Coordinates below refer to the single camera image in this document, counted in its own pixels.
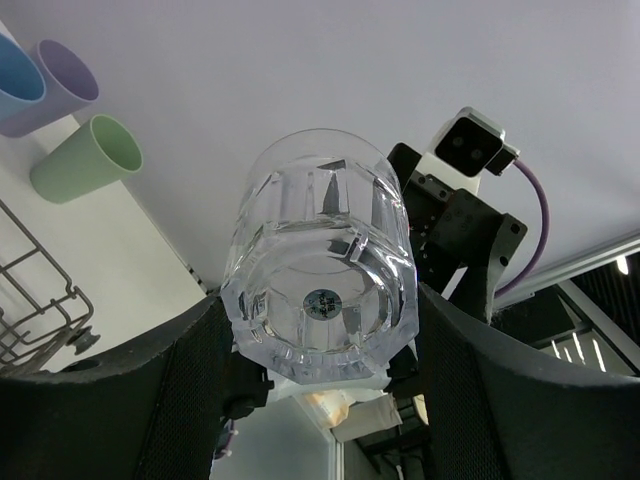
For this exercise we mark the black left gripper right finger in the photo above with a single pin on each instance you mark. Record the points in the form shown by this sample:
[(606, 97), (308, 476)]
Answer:
[(500, 409)]

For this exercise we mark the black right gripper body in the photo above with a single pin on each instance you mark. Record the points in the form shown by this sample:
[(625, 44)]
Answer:
[(452, 229)]

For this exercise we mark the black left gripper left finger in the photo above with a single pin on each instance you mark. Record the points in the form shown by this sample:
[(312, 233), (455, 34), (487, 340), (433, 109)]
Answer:
[(149, 408)]

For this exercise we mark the green plastic cup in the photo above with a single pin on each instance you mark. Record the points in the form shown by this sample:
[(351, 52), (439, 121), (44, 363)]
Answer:
[(101, 152)]

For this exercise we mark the purple plastic cup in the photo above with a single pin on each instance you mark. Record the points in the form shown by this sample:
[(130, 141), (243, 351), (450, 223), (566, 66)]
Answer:
[(70, 86)]

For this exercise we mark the blue plastic cup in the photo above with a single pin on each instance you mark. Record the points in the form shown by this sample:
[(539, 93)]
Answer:
[(22, 84)]

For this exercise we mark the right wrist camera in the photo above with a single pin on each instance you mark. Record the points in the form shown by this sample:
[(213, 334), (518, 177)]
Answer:
[(464, 147)]

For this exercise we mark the grey wire dish rack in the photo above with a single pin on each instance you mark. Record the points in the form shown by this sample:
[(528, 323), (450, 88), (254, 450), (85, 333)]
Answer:
[(42, 309)]

